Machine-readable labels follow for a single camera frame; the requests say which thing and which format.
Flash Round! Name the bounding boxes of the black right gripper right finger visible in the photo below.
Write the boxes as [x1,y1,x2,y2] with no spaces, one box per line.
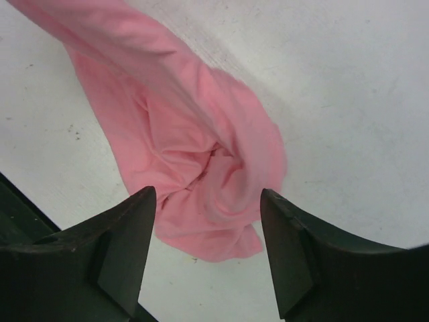
[260,189,428,322]

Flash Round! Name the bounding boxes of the pink t shirt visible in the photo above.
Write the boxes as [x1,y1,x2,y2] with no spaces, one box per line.
[12,1,286,262]

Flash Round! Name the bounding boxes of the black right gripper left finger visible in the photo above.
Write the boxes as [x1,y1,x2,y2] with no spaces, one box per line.
[1,186,156,321]

